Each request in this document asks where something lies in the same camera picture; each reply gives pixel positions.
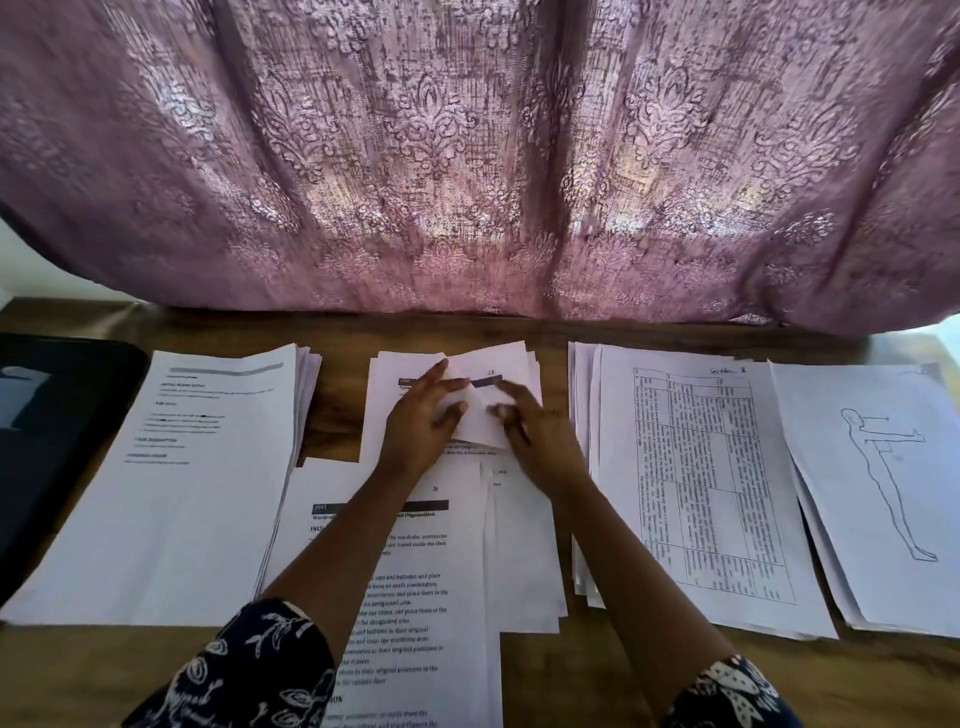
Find table-print paper pile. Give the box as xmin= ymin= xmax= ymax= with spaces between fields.
xmin=567 ymin=340 xmax=842 ymax=642

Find person's left forearm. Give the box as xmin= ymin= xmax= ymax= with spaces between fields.
xmin=259 ymin=472 xmax=419 ymax=665

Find pink patterned curtain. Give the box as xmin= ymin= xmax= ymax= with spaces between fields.
xmin=0 ymin=0 xmax=960 ymax=336

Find person's right forearm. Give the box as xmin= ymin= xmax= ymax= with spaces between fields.
xmin=559 ymin=477 xmax=740 ymax=710

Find person's left hand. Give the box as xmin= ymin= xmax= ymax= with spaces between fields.
xmin=375 ymin=357 xmax=471 ymax=489

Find stack of printed papers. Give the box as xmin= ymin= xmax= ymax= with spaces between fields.
xmin=0 ymin=343 xmax=324 ymax=629

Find person's right hand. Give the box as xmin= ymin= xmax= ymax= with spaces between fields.
xmin=487 ymin=378 xmax=593 ymax=500

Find dark-header text paper pile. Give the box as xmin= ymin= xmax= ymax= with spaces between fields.
xmin=357 ymin=339 xmax=572 ymax=636

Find black folder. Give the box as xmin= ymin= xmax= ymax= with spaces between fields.
xmin=0 ymin=331 xmax=150 ymax=605

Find stack with dark header bar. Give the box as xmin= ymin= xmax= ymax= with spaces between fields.
xmin=261 ymin=453 xmax=506 ymax=728

